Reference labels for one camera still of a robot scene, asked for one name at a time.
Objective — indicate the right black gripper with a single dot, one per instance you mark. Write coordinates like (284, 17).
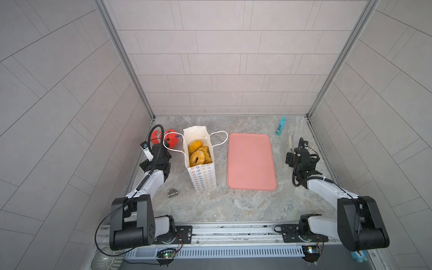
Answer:
(291, 159)

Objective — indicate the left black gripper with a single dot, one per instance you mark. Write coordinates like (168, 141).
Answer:
(145, 164)

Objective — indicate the small ridged bread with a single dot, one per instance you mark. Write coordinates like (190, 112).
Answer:
(194, 145)

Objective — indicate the white paper bag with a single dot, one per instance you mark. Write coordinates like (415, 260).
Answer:
(203, 177)

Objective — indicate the braided ring bread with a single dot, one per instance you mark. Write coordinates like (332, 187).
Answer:
(197, 158)

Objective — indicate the ridged spiral bread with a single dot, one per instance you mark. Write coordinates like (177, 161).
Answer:
(207, 157)

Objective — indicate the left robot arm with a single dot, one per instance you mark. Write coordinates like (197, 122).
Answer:
(132, 220)

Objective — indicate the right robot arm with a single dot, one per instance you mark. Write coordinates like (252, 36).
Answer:
(358, 225)

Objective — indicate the teal bottle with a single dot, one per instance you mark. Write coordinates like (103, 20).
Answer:
(280, 126)

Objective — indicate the small metal fitting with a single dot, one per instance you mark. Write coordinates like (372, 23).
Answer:
(172, 193)

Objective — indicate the pink tray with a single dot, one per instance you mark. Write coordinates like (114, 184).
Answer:
(250, 163)

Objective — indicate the striped ceramic bowl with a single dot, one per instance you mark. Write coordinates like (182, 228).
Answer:
(103, 262)

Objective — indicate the blue owl number tag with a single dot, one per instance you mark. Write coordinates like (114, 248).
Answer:
(360, 256)

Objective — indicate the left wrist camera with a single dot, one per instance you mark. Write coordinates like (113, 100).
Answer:
(147, 150)

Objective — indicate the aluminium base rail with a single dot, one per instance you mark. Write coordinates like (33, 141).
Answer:
(216, 241)

